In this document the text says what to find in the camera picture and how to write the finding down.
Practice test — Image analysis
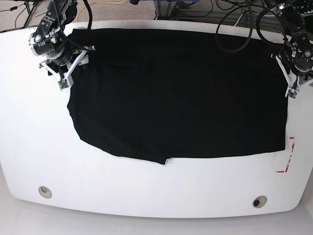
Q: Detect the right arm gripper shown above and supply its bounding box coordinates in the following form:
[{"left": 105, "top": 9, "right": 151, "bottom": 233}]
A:
[{"left": 39, "top": 45, "right": 95, "bottom": 86}]

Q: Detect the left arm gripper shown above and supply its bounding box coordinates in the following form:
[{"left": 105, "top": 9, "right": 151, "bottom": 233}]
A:
[{"left": 270, "top": 54, "right": 313, "bottom": 94}]

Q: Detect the right table cable grommet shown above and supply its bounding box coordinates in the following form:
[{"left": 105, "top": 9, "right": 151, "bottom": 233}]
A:
[{"left": 252, "top": 195, "right": 267, "bottom": 209}]

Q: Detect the left table cable grommet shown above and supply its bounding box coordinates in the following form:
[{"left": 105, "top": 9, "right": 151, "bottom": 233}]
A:
[{"left": 38, "top": 186, "right": 52, "bottom": 199}]

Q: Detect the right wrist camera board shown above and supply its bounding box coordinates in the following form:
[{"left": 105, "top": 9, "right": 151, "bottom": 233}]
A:
[{"left": 58, "top": 79, "right": 68, "bottom": 90}]

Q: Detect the black t-shirt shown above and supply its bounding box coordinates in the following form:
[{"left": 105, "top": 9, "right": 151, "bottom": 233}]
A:
[{"left": 67, "top": 29, "right": 288, "bottom": 164}]

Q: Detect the yellow cable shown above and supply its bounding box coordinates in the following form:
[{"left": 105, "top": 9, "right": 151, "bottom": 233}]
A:
[{"left": 76, "top": 0, "right": 126, "bottom": 23}]

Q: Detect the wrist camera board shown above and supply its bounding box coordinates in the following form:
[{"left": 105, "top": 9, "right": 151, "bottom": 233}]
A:
[
  {"left": 286, "top": 89, "right": 298, "bottom": 99},
  {"left": 58, "top": 79, "right": 68, "bottom": 90}
]

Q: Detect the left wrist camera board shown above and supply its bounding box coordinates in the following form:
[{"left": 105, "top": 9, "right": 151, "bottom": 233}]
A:
[{"left": 286, "top": 89, "right": 298, "bottom": 99}]

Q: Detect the table cable grommet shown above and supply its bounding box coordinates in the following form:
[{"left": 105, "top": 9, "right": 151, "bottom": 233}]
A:
[
  {"left": 252, "top": 195, "right": 267, "bottom": 209},
  {"left": 38, "top": 186, "right": 52, "bottom": 199}
]

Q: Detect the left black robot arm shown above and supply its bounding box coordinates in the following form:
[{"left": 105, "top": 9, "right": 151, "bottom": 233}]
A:
[{"left": 217, "top": 0, "right": 313, "bottom": 98}]

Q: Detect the red tape rectangle marking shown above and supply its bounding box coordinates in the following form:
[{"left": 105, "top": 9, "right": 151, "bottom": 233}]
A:
[{"left": 274, "top": 136, "right": 296, "bottom": 173}]

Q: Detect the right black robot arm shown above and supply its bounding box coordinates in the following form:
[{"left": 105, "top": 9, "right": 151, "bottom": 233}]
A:
[{"left": 28, "top": 0, "right": 95, "bottom": 90}]

